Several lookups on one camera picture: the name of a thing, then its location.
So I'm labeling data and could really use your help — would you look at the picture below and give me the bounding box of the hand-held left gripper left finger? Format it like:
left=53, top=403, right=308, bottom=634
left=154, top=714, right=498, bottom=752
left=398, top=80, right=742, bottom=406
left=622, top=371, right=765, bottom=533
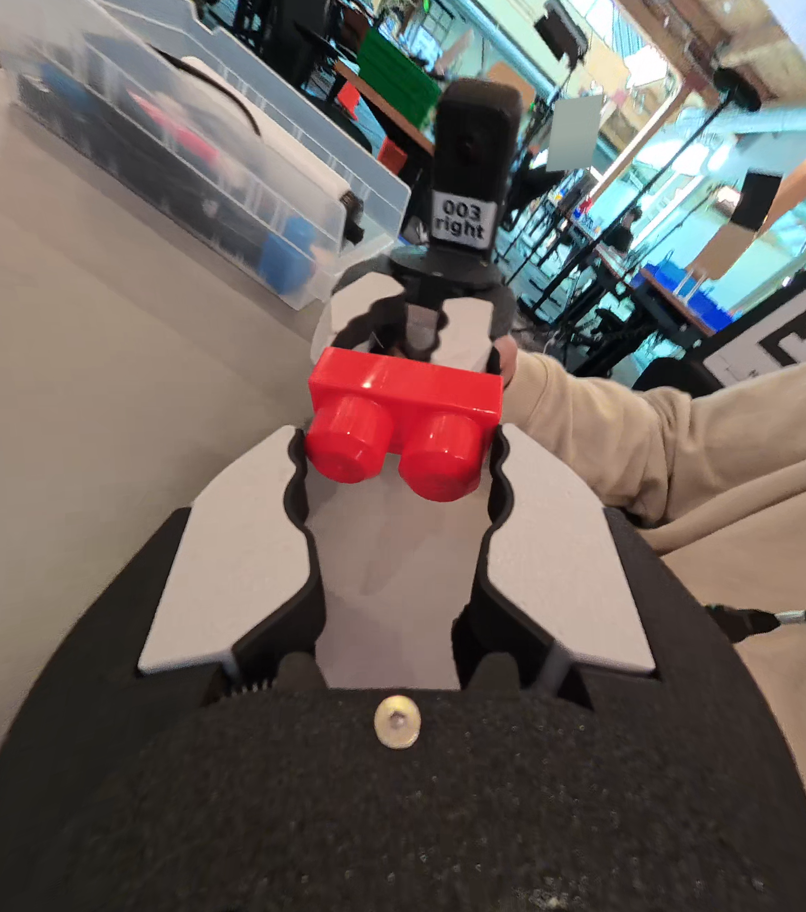
left=138, top=426, right=330, bottom=688

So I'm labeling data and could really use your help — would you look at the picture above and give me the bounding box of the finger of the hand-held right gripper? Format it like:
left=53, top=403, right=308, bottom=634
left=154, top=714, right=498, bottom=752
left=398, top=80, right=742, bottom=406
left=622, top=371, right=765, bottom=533
left=312, top=273, right=405, bottom=357
left=437, top=295, right=505, bottom=375

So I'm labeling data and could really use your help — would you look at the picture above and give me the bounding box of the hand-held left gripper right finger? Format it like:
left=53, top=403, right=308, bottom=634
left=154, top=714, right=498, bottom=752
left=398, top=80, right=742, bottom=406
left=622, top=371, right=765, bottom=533
left=453, top=424, right=657, bottom=688

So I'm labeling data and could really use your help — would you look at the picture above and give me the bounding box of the red two-stud block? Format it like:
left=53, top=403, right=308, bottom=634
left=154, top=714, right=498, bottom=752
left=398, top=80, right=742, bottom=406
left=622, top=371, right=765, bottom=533
left=305, top=347, right=504, bottom=503

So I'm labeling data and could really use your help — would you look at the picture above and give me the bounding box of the person's right forearm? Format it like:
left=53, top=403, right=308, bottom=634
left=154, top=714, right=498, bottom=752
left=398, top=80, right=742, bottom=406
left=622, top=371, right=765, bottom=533
left=506, top=349, right=806, bottom=532

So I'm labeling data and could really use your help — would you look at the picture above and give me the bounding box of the grey desk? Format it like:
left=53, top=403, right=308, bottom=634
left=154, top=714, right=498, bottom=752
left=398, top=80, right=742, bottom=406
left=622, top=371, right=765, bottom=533
left=0, top=0, right=511, bottom=856

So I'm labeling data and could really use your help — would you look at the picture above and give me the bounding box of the person's right hand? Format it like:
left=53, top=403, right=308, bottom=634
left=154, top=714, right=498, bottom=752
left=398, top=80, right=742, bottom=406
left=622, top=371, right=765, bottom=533
left=492, top=333, right=520, bottom=391

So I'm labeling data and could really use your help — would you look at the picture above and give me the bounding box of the green bin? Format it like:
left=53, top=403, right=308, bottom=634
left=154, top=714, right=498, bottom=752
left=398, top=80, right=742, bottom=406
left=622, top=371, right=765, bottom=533
left=356, top=27, right=444, bottom=109

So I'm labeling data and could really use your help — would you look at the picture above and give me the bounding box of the white packet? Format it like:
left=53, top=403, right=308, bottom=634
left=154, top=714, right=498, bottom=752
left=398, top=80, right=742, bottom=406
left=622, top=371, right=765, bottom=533
left=178, top=56, right=348, bottom=215

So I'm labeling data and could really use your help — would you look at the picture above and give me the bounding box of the red marker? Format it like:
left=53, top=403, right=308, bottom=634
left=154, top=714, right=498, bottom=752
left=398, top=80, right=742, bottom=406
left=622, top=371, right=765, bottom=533
left=128, top=91, right=222, bottom=168

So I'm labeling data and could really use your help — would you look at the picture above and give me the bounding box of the clear plastic storage box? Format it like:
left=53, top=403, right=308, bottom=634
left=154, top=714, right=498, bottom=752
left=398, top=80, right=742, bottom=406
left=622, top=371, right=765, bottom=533
left=0, top=0, right=411, bottom=312

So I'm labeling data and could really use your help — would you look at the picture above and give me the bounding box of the black framed marker poster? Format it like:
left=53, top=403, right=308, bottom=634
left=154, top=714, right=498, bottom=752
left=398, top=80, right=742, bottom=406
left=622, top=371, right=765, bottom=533
left=701, top=238, right=806, bottom=389

